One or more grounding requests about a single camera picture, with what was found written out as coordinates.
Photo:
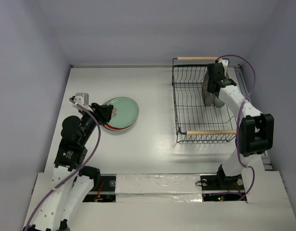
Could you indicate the dark green marbled plate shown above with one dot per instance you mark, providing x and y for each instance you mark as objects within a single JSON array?
[{"x": 208, "y": 98}]

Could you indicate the black wire dish rack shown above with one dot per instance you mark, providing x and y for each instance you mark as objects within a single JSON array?
[{"x": 194, "y": 121}]

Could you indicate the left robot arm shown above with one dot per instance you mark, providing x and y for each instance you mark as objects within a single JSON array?
[{"x": 72, "y": 178}]

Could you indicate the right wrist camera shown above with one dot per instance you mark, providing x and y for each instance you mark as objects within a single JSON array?
[{"x": 224, "y": 62}]

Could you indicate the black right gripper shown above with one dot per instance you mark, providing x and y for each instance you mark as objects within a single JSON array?
[{"x": 212, "y": 87}]

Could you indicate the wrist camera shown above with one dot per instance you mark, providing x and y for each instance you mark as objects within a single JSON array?
[
  {"x": 224, "y": 62},
  {"x": 81, "y": 98}
]

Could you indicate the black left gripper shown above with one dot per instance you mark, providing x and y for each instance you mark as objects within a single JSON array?
[{"x": 102, "y": 112}]

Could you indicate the red and teal plate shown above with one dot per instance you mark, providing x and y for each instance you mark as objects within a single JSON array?
[{"x": 117, "y": 127}]

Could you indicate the pale blue-grey plate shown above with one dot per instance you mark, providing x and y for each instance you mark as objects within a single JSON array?
[{"x": 217, "y": 102}]

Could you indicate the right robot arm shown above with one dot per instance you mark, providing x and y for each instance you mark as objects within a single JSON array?
[{"x": 229, "y": 172}]

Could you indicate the blue floral white plate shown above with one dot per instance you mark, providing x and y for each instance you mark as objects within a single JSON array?
[{"x": 117, "y": 130}]

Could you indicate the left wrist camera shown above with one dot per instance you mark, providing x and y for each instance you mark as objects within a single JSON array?
[{"x": 81, "y": 98}]

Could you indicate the light green plate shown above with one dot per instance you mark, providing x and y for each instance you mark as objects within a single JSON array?
[{"x": 125, "y": 111}]

